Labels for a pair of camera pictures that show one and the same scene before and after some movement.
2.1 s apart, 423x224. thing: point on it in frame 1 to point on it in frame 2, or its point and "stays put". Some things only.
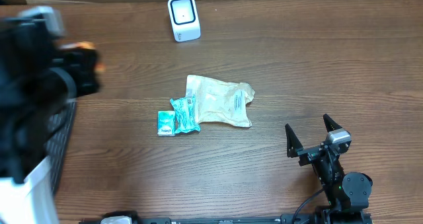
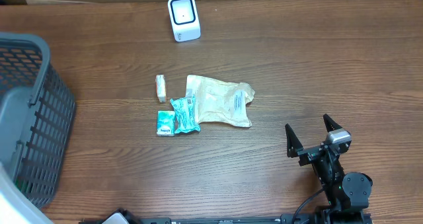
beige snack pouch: x=219 y=102 stays put
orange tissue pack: x=98 y=66 to x=160 y=88
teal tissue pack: x=166 y=123 stays put
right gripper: x=308 y=153 stays put
